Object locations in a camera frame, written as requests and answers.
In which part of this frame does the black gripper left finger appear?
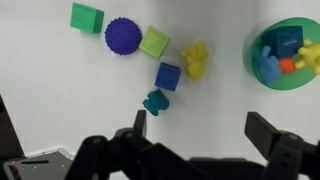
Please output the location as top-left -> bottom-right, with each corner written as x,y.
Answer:
63,109 -> 188,180

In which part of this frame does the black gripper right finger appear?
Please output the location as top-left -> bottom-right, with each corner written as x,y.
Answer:
244,111 -> 320,180

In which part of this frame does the yellow star-shaped toy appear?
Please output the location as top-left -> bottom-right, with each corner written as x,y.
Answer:
294,38 -> 320,76

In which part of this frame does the green translucent bowl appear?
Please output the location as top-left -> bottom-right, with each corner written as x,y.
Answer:
244,17 -> 320,91

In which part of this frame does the teal rubber toy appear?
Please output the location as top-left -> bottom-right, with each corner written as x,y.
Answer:
142,88 -> 171,117

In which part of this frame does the blue embossed cube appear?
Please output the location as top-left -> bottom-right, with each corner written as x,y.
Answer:
154,61 -> 182,92

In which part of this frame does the light blue rubber toy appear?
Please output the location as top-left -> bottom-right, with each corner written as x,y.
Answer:
255,45 -> 281,86

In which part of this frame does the orange rubber toy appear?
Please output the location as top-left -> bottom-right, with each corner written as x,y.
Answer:
277,56 -> 297,75

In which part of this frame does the grey metal plate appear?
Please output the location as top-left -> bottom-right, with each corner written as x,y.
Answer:
2,147 -> 77,180

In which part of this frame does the dark blue cube with print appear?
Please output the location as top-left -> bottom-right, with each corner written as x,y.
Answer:
261,25 -> 305,61

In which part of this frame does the lime green cube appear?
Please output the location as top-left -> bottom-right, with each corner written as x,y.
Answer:
138,26 -> 171,59

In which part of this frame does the purple bumpy ball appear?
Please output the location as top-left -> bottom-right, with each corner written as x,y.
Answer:
104,17 -> 144,57

